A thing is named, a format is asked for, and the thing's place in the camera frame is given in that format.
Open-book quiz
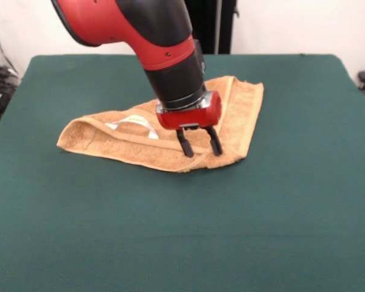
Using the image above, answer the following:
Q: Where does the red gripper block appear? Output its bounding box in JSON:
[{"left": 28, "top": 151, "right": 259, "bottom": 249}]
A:
[{"left": 156, "top": 90, "right": 224, "bottom": 158}]

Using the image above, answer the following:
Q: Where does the tan terry towel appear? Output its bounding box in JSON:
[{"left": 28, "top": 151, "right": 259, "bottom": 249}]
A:
[{"left": 57, "top": 75, "right": 265, "bottom": 174}]

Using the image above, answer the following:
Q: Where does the dark green table cloth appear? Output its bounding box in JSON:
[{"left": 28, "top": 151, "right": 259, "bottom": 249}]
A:
[{"left": 0, "top": 53, "right": 365, "bottom": 292}]

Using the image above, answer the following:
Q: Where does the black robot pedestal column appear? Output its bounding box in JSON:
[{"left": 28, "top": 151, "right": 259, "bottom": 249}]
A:
[{"left": 187, "top": 0, "right": 238, "bottom": 55}]

